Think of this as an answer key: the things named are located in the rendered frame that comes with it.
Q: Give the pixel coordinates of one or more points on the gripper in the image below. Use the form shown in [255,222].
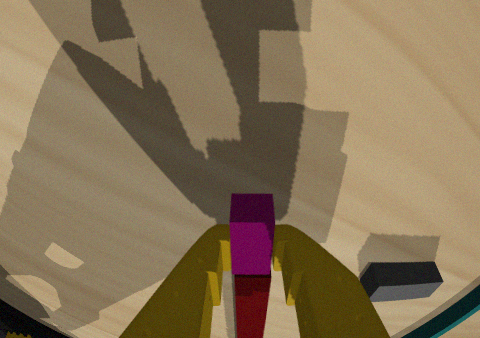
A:
[330,300]

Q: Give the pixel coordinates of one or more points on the turquoise rod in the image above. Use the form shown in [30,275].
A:
[450,318]

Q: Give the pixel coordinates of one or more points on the magenta rectangular block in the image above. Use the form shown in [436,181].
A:
[252,226]

